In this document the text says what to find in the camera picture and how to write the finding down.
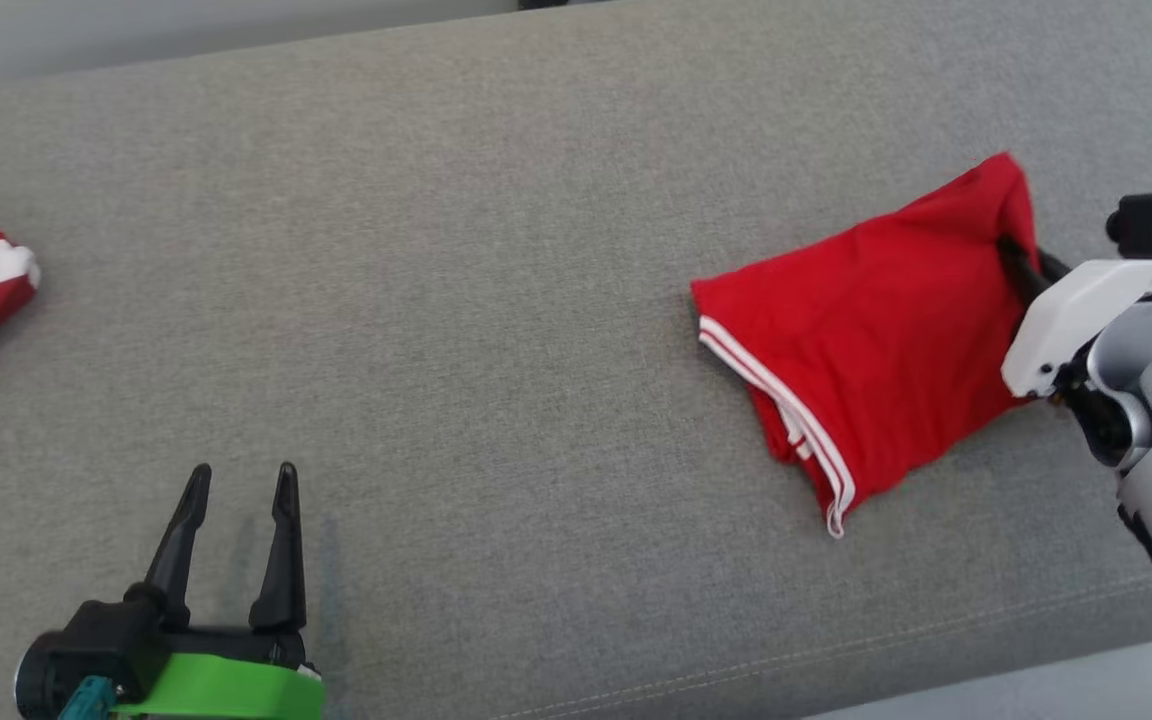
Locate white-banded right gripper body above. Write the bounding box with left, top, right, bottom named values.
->
left=1000, top=257, right=1152, bottom=400

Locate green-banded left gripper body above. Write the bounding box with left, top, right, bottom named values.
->
left=15, top=627, right=326, bottom=720

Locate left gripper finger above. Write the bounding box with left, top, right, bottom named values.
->
left=142, top=463, right=213, bottom=629
left=248, top=462, right=308, bottom=633

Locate red white-trimmed basketball jersey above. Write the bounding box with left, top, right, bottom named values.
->
left=690, top=150, right=1049, bottom=541

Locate teal-plug left camera cable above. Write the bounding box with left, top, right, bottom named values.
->
left=57, top=675, right=119, bottom=720

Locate grey fabric sofa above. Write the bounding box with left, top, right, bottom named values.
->
left=0, top=0, right=1152, bottom=720

